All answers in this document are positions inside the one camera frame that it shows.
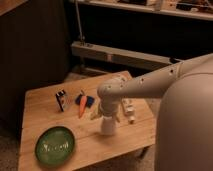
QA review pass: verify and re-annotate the blue toy block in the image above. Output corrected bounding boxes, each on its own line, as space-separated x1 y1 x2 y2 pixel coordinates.
75 94 95 108

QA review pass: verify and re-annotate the grey metal shelf rail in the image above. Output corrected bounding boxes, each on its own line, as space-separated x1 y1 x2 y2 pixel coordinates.
71 41 178 70

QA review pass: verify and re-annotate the white plastic fixture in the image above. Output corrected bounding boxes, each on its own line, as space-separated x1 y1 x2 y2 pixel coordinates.
121 99 135 124

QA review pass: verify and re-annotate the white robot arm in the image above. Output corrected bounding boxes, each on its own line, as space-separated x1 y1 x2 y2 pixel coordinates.
97 53 213 171

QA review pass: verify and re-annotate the cluttered upper shelf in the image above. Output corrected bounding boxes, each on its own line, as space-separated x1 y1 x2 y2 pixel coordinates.
69 0 213 21

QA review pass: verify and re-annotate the green plate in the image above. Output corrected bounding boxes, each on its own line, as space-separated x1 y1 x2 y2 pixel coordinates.
34 126 75 167

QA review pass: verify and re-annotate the orange toy carrot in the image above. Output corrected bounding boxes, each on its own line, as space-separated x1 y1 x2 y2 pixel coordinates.
78 95 87 118

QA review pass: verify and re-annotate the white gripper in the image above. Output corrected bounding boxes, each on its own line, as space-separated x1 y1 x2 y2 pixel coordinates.
90 99 120 123

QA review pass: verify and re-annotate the metal vertical pole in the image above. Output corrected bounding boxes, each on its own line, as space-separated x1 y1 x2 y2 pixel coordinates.
74 0 85 45

